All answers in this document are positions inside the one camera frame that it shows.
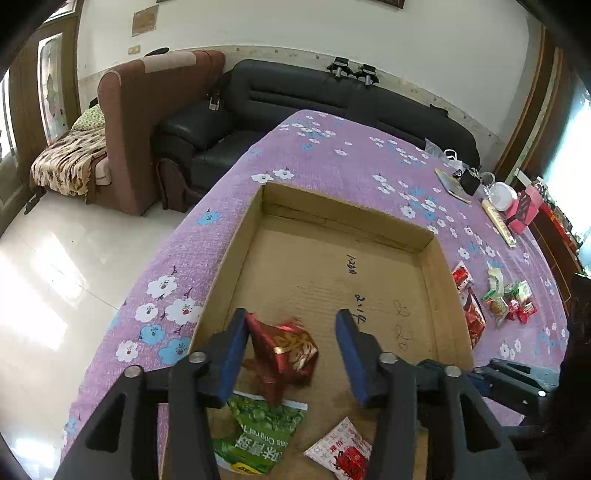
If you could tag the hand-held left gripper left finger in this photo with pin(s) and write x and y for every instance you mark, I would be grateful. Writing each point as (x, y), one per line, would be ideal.
(231, 355)

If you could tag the thin notebook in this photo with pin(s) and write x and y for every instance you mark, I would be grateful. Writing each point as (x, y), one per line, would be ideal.
(452, 185)

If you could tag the brown patterned blanket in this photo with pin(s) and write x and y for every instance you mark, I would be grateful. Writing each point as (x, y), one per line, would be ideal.
(60, 161)

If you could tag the cardboard box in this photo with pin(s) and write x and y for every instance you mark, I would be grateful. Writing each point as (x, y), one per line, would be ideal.
(323, 267)

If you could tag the black leather sofa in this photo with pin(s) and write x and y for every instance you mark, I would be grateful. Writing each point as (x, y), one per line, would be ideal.
(286, 97)

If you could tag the green floral pillow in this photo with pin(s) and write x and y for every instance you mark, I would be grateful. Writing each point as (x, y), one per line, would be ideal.
(90, 119)

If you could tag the black pouch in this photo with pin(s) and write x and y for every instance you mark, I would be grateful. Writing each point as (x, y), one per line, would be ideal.
(471, 181)

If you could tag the wooden door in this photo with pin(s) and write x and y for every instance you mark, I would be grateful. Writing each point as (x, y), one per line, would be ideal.
(27, 115)

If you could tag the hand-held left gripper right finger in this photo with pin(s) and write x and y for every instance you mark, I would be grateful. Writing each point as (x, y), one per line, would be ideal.
(353, 355)

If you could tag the dark brown bag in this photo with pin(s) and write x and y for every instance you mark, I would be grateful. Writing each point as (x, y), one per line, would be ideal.
(175, 184)

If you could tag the gold tube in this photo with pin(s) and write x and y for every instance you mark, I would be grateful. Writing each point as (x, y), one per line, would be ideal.
(498, 224)

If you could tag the wooden wall plaque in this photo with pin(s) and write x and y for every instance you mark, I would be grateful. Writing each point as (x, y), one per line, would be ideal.
(144, 21)

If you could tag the small red candy packet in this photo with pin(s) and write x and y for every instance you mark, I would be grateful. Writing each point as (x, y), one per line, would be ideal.
(524, 313)

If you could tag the clear plastic bag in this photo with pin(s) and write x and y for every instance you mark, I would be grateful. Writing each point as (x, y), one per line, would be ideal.
(438, 154)

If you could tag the wooden side cabinet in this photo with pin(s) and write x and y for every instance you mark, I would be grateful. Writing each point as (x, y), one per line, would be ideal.
(554, 235)

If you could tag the clear orange snack packet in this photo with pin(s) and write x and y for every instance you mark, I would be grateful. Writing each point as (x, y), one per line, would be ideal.
(496, 310)

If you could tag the brown armchair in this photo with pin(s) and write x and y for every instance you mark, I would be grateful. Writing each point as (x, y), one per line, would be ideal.
(129, 138)

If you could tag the white red snack packet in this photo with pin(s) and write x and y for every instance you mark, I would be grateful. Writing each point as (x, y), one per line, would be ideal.
(337, 443)

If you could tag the large green snack packet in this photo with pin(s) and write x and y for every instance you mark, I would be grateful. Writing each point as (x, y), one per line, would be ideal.
(258, 415)

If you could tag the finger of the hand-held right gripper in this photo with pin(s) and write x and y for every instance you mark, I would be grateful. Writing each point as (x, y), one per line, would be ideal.
(508, 365)
(508, 392)

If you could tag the long red snack bar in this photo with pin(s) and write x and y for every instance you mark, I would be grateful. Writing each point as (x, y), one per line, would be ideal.
(474, 318)

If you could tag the clear glass sphere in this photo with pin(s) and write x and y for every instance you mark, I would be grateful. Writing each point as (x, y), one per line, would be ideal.
(487, 178)

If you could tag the black clamp device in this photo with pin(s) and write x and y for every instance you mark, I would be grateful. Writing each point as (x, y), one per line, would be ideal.
(340, 67)
(367, 74)

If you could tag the pink box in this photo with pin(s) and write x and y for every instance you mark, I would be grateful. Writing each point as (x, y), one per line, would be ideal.
(524, 212)

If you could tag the white round container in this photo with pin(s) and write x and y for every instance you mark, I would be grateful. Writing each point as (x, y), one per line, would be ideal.
(502, 196)

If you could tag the purple floral tablecloth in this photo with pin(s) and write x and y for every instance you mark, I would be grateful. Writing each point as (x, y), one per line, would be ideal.
(323, 152)

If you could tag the glass window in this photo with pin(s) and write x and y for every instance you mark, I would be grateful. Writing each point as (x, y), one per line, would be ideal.
(572, 152)

